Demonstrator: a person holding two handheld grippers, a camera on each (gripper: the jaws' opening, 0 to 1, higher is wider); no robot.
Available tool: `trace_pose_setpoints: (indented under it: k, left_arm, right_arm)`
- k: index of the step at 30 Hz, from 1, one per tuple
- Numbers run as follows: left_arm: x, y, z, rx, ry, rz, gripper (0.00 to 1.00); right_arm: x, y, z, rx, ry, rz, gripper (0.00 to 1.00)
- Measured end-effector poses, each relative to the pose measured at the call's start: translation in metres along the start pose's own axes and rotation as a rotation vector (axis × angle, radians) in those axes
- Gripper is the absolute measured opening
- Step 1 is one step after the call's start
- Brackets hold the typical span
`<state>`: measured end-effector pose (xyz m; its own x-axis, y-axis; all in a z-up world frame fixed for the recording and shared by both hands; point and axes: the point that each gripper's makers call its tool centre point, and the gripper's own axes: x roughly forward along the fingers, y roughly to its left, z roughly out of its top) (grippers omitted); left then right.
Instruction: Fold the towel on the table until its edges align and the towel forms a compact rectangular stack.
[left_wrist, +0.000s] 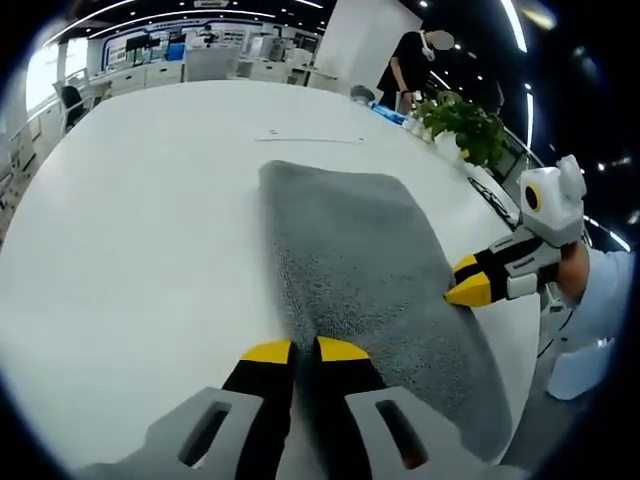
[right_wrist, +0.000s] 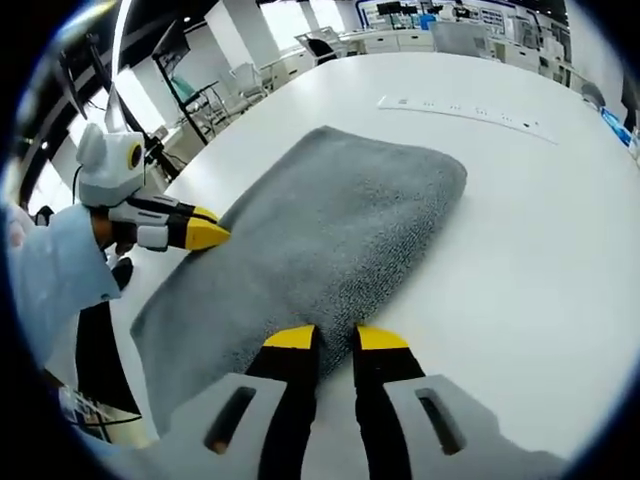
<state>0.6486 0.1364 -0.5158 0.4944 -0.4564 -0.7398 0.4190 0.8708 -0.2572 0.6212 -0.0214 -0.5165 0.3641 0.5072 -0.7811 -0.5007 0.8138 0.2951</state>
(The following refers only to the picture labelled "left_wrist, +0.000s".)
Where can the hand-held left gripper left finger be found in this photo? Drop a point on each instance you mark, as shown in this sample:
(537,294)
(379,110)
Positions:
(270,400)

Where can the green potted plant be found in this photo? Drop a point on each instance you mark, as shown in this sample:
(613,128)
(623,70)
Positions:
(470,125)

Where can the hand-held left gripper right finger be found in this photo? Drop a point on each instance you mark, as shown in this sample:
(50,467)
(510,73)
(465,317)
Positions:
(350,380)

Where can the person's right hand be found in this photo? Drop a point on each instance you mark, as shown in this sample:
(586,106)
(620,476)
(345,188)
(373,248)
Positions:
(575,272)

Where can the grey round object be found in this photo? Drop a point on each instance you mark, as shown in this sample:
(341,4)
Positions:
(362,92)

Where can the white table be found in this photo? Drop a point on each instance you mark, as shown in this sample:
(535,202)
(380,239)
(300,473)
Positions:
(150,225)

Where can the white low cabinets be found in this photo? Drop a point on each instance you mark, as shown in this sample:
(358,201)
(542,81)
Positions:
(135,80)

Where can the blue packet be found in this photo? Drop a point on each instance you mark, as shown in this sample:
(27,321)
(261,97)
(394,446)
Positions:
(390,112)

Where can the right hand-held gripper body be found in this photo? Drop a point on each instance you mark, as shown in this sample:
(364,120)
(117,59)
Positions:
(555,210)

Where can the grey towel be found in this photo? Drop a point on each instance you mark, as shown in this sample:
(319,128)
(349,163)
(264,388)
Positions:
(360,240)

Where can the black-backed office chair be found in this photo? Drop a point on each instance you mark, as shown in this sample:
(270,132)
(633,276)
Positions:
(70,100)

